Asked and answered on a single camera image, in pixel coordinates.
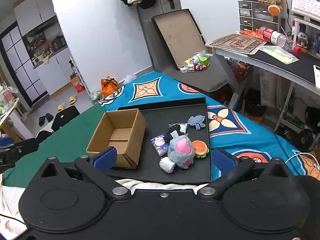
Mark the brown cardboard box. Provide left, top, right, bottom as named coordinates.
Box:
left=86, top=108, right=147, bottom=169

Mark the panda figure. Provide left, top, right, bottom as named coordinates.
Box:
left=296, top=31, right=310, bottom=48

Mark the white cable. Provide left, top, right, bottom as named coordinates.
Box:
left=285, top=151, right=320, bottom=167

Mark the grey plush toy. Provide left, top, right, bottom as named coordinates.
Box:
left=167, top=134, right=196, bottom=169

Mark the orange gift bag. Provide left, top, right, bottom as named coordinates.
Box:
left=101, top=76, right=118, bottom=98

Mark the red basket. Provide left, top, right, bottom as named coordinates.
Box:
left=230, top=60, right=252, bottom=80

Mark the black shallow tray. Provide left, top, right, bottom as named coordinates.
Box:
left=106, top=96, right=213, bottom=183

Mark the black cube stool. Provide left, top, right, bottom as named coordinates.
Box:
left=52, top=105, right=80, bottom=132

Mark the green bed sheet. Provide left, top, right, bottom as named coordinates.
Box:
left=2, top=102, right=120, bottom=188

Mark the grey door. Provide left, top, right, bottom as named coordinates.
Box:
left=135, top=0, right=183, bottom=73

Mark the yellow round table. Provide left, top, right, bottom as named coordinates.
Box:
left=0, top=97, right=20, bottom=140

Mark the white cabinet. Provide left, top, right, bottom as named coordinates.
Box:
left=14, top=0, right=58, bottom=37
left=32, top=47, right=78, bottom=95

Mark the white yellow cup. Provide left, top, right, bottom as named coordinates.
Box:
left=184, top=53, right=205, bottom=65

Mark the brown patterned board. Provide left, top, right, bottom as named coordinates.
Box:
left=209, top=34, right=267, bottom=54

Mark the orange round plush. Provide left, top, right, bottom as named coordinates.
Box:
left=268, top=4, right=283, bottom=15

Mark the blue patterned blanket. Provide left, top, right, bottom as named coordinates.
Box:
left=99, top=71, right=320, bottom=180

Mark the white tote bag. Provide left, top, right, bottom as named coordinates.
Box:
left=259, top=69, right=278, bottom=105

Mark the white upper cabinet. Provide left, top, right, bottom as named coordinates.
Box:
left=14, top=0, right=58, bottom=37

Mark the white lower cabinet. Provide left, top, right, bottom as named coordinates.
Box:
left=32, top=47, right=78, bottom=95

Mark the orange snack packet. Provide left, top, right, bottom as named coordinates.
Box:
left=237, top=29, right=263, bottom=39

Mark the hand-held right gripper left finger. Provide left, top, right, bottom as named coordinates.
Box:
left=37, top=147, right=131, bottom=200

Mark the black desk fan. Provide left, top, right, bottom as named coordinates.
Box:
left=295, top=129, right=314, bottom=152

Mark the white cloth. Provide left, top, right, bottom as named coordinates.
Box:
left=114, top=179, right=208, bottom=191

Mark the orange cardboard box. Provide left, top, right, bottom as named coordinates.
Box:
left=70, top=74, right=85, bottom=93

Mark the white narrow rack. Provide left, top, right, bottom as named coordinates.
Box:
left=69, top=56, right=90, bottom=95

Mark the blue purple tissue packet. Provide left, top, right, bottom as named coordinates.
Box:
left=150, top=134, right=170, bottom=157

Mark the white sheet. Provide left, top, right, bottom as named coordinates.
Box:
left=0, top=177, right=27, bottom=233

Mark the grey drawer organizer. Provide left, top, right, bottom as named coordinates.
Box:
left=238, top=0, right=280, bottom=33

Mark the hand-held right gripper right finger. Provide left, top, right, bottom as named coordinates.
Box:
left=196, top=147, right=294, bottom=202

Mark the white remote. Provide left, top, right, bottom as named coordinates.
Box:
left=313, top=65, right=320, bottom=89

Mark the burger plush toy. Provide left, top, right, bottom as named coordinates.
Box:
left=191, top=140, right=210, bottom=158

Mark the black bag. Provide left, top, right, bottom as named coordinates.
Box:
left=37, top=130, right=53, bottom=143

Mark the white keyboard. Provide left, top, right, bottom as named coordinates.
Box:
left=291, top=0, right=320, bottom=19

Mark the white bundle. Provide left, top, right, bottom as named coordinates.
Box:
left=159, top=157, right=175, bottom=173

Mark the grey desk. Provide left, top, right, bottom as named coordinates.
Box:
left=205, top=34, right=320, bottom=135

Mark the clear green packet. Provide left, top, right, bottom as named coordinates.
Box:
left=260, top=45, right=299, bottom=64

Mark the black framed sliding door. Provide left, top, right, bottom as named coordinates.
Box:
left=0, top=26, right=49, bottom=108

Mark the small grey-blue plush toy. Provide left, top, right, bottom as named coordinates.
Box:
left=187, top=115, right=206, bottom=130

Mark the black and white fabric pouch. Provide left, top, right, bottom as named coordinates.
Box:
left=164, top=122, right=189, bottom=142

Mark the plastic bottle with red label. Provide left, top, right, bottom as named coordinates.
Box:
left=259, top=26, right=302, bottom=54

